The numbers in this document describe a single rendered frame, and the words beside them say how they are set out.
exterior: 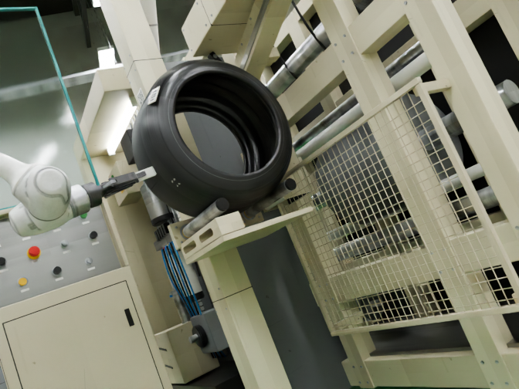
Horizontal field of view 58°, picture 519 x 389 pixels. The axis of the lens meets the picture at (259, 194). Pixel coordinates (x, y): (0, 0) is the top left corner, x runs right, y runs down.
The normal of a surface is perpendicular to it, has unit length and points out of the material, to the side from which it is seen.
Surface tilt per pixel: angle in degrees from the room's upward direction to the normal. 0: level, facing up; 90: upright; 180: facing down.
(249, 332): 90
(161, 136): 91
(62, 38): 90
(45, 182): 94
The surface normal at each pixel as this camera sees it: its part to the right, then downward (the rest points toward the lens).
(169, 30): 0.26, -0.26
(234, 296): 0.45, -0.33
